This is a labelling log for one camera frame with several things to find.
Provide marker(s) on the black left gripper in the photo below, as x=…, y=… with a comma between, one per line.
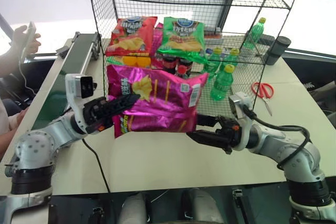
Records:
x=95, y=111

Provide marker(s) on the grey rounded shape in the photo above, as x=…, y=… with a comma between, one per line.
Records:
x=203, y=205
x=134, y=208

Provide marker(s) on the large pink chip bag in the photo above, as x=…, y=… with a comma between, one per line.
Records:
x=162, y=103

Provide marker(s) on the white handheld device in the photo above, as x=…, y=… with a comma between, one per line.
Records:
x=28, y=37

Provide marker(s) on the green conveyor belt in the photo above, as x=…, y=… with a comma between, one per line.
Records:
x=63, y=77

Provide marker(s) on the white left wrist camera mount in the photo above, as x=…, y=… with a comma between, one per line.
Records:
x=74, y=87

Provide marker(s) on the green bottle yellow cap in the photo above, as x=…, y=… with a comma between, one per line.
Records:
x=256, y=32
x=233, y=56
x=215, y=56
x=221, y=85

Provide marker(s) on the yellow orange snack bag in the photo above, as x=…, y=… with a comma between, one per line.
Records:
x=136, y=62

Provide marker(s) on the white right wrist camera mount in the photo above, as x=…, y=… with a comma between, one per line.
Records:
x=242, y=100

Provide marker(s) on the small pink snack bag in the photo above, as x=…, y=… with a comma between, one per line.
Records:
x=156, y=48

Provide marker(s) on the red chip bag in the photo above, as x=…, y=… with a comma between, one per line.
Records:
x=131, y=35

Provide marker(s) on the green chip bag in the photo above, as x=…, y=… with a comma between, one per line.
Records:
x=183, y=35

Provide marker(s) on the person's bare forearm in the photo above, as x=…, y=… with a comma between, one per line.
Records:
x=9, y=62

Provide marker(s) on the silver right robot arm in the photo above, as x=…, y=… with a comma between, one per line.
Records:
x=302, y=161

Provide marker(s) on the black cylinder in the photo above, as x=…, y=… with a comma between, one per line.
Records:
x=275, y=49

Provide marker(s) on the person's bare hand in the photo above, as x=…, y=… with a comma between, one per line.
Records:
x=19, y=35

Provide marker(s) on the flat black object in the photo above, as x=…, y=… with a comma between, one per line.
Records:
x=267, y=40

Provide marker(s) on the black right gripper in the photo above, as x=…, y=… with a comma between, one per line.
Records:
x=230, y=132

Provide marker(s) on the black table clamp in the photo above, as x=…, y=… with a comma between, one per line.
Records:
x=238, y=193
x=98, y=212

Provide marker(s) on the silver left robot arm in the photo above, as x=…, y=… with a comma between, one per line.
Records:
x=34, y=145

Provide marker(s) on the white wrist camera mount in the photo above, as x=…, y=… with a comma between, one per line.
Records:
x=74, y=87
x=242, y=100

